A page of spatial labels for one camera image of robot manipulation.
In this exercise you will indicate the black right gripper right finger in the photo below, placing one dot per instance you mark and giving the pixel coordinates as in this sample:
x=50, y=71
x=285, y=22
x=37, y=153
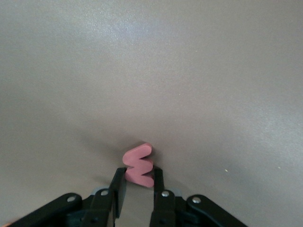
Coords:
x=163, y=208

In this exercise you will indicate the pink foam letter w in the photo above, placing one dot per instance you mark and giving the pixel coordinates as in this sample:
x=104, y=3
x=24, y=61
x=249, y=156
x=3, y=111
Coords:
x=137, y=153

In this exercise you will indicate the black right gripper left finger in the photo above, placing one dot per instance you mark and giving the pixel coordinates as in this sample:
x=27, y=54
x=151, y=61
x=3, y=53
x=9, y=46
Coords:
x=101, y=205

